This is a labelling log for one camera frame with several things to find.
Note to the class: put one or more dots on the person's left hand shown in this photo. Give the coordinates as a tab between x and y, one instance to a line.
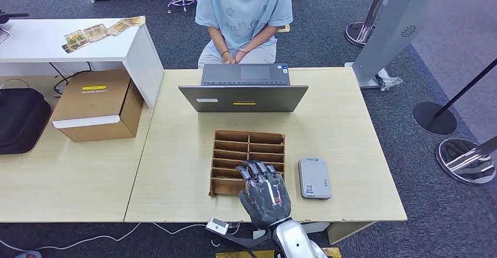
240	56

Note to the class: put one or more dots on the person's right hand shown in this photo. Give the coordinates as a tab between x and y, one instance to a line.
230	59

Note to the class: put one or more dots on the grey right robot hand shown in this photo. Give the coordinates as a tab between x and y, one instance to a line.
268	202

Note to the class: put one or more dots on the person's right forearm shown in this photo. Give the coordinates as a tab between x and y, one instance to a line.
216	38

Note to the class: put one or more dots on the person's left forearm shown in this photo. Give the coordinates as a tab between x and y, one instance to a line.
262	36

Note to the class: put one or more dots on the person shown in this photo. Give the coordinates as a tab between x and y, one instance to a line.
242	11

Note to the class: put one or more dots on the white card reader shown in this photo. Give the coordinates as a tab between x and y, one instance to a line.
314	178

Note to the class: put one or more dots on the wooden slotted card organizer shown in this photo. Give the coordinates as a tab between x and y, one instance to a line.
233	151

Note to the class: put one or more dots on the grey laptop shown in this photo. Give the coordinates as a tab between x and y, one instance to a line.
244	97

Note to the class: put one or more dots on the tan wooden stool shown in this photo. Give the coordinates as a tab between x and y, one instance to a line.
284	28

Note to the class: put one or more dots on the brown cardboard box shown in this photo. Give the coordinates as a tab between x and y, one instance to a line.
97	104

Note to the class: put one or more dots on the clear plastic bag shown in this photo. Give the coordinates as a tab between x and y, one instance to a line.
388	81

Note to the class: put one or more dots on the silver kiosk panel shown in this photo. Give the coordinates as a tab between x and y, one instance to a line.
390	27

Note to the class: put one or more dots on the white counter shelf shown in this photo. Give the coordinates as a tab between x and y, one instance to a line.
58	44

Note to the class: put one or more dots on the black carrying case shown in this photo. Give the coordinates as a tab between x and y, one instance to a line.
21	121

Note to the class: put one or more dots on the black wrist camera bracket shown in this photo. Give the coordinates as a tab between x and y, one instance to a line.
248	240

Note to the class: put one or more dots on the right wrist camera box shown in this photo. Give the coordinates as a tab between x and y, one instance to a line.
217	226

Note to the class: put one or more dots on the chrome stanchion post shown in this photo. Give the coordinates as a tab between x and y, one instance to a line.
461	165
361	33

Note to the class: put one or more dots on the black stanchion post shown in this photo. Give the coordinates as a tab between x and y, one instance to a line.
434	119

